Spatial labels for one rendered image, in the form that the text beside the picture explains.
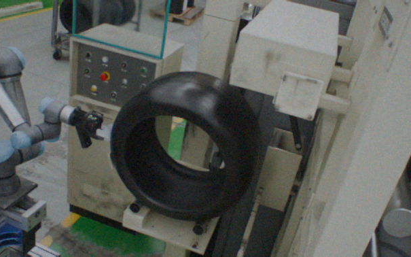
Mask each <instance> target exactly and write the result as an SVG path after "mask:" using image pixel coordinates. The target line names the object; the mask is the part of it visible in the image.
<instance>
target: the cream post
mask: <svg viewBox="0 0 411 257"><path fill-rule="evenodd" d="M243 2H244V0H207V3H206V4H205V5H206V7H205V13H204V20H203V24H202V32H201V36H200V43H199V49H198V56H197V61H196V68H195V72H201V73H206V74H209V75H212V76H214V77H217V78H219V79H221V80H223V81H225V82H227V80H228V74H229V70H230V63H231V60H232V54H233V51H234V44H235V41H236V34H237V31H238V25H239V22H240V15H241V12H242V8H243ZM213 143H214V141H213V140H212V138H211V137H210V136H209V135H208V134H207V133H206V132H205V131H204V130H202V129H201V128H200V127H199V126H197V125H195V124H193V123H191V122H189V121H186V123H185V129H184V134H183V142H182V146H181V153H180V158H179V160H181V161H183V162H185V163H187V164H190V165H195V166H197V167H201V168H203V169H208V168H209V163H210V158H211V152H212V149H213ZM164 245H165V247H164V251H163V254H164V255H162V257H190V250H187V249H186V248H184V247H181V246H178V245H175V244H173V243H169V242H167V241H166V244H164Z"/></svg>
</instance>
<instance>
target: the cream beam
mask: <svg viewBox="0 0 411 257"><path fill-rule="evenodd" d="M338 19H339V14H337V13H333V12H329V11H327V10H322V9H318V8H315V7H310V6H306V5H301V4H298V3H292V2H289V1H284V0H272V1H271V2H270V3H269V4H268V5H267V6H266V7H265V8H264V9H263V10H262V11H261V12H260V13H259V14H258V15H257V16H256V17H255V18H254V19H253V20H252V21H251V22H250V23H249V24H248V25H247V26H246V27H245V28H244V29H242V30H241V31H240V34H239V37H238V41H237V43H236V50H235V54H234V60H233V63H232V69H231V73H230V82H229V84H231V85H235V86H240V87H243V88H247V89H250V90H254V91H257V92H262V94H265V95H270V96H272V97H274V96H275V93H276V91H278V90H279V87H280V85H281V76H282V75H283V74H284V73H285V72H286V71H287V72H290V73H296V74H298V75H303V76H306V77H310V78H314V79H317V80H321V81H323V89H322V91H321V95H323V96H324V94H325V91H326V89H327V85H328V82H329V79H330V76H331V74H332V70H333V68H334V64H335V62H336V58H337V45H338Z"/></svg>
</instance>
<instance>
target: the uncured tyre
mask: <svg viewBox="0 0 411 257"><path fill-rule="evenodd" d="M156 116H176V117H179V118H181V119H184V120H187V121H189V122H191V123H193V124H195V125H197V126H199V127H200V128H201V129H202V130H204V131H205V132H206V133H207V134H208V135H209V136H210V137H211V138H212V140H213V141H214V142H215V144H217V146H218V148H219V150H220V152H221V154H222V156H223V159H224V164H225V167H224V168H221V169H218V170H214V171H197V170H193V169H189V168H187V167H184V166H183V165H180V164H179V163H178V162H177V161H176V160H175V159H173V158H172V157H170V156H169V155H168V154H167V153H166V151H165V150H164V148H163V147H162V146H161V144H160V142H159V139H158V136H157V132H156ZM261 148H262V139H261V133H260V128H259V124H258V122H257V118H256V116H255V113H254V111H253V110H252V108H251V106H250V104H249V103H248V102H247V100H246V99H245V98H244V96H242V94H241V93H240V92H239V91H237V90H236V89H235V88H234V87H233V86H231V85H229V83H227V82H225V81H223V80H221V79H219V78H217V77H214V76H212V75H209V74H206V73H201V72H195V71H180V72H174V73H168V74H166V75H163V76H160V77H158V78H156V79H155V80H153V81H152V82H150V83H149V84H148V85H146V86H144V87H143V88H142V89H140V91H138V92H137V93H136V94H135V95H134V96H133V97H131V98H130V99H129V100H128V101H127V102H126V103H125V104H124V105H123V107H122V108H121V109H120V110H119V112H118V114H117V116H116V118H115V120H114V123H113V126H112V129H111V135H110V151H111V157H112V161H113V164H114V167H115V170H116V172H117V174H118V175H119V176H120V179H121V180H122V181H123V183H124V185H125V186H126V187H127V189H129V190H130V193H131V194H132V195H133V196H134V197H135V198H136V199H137V200H138V201H140V202H141V203H142V204H144V205H146V206H147V207H149V208H150V209H152V210H154V211H156V212H158V213H160V214H162V215H164V216H166V217H168V218H172V219H176V220H182V221H188V222H199V221H205V220H210V219H213V218H216V217H219V216H222V215H224V214H225V212H227V211H229V210H230V209H231V208H233V206H235V205H236V204H237V203H238V202H239V201H240V200H242V198H243V197H244V196H245V195H246V193H247V191H248V189H249V187H250V184H251V181H252V179H253V176H254V173H255V170H256V168H257V164H258V162H259V159H260V154H261Z"/></svg>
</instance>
